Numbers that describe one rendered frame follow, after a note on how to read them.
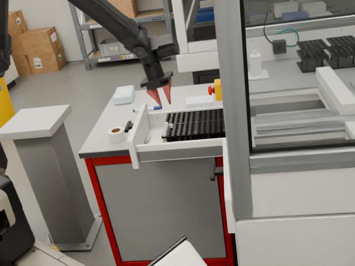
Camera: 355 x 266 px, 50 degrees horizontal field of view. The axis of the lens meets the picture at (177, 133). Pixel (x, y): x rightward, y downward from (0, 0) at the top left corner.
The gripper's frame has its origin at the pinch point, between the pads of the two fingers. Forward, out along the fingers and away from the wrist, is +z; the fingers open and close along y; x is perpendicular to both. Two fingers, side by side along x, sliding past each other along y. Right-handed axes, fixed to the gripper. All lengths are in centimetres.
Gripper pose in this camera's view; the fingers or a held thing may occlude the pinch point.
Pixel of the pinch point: (165, 102)
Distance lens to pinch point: 127.5
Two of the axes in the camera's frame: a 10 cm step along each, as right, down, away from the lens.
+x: 1.4, -4.4, 8.9
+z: 3.0, 8.7, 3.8
